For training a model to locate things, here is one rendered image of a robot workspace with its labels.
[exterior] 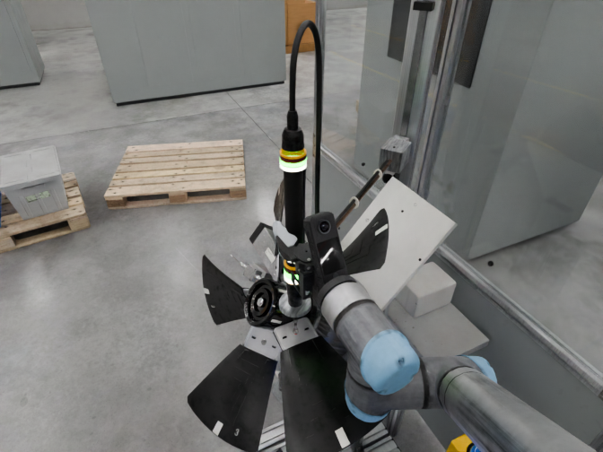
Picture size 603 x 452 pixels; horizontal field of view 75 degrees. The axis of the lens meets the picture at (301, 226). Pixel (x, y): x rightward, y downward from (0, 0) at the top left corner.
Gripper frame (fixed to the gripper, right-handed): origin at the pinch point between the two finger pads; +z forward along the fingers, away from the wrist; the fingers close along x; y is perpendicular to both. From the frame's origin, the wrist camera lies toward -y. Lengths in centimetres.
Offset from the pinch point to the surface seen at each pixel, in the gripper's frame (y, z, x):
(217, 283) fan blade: 38.3, 28.1, -11.0
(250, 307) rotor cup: 29.3, 7.8, -7.3
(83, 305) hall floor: 150, 160, -78
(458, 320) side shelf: 63, 1, 63
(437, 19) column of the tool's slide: -25, 34, 59
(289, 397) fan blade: 32.7, -15.7, -7.5
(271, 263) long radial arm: 38.7, 30.0, 6.6
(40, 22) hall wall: 140, 1208, -145
